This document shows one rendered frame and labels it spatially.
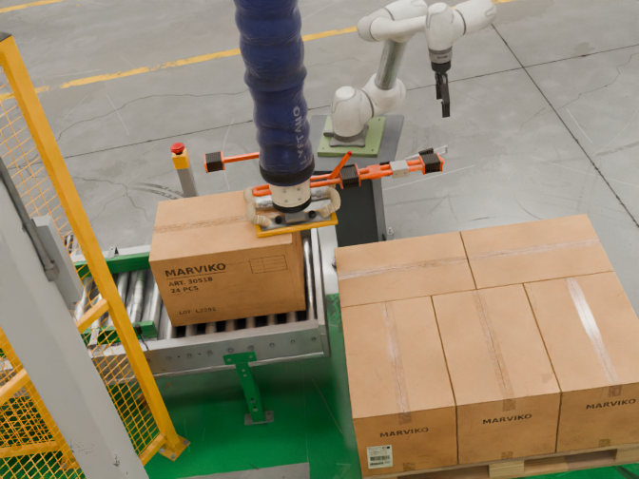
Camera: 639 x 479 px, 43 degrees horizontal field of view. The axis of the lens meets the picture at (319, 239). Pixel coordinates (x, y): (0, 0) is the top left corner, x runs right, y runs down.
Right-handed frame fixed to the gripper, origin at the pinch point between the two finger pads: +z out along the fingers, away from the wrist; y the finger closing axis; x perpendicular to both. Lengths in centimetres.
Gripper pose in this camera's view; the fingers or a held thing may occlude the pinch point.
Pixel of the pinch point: (442, 105)
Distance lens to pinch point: 326.3
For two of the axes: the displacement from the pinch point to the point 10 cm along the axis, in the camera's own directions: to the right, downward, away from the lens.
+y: 0.6, 6.5, -7.6
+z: 1.4, 7.5, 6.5
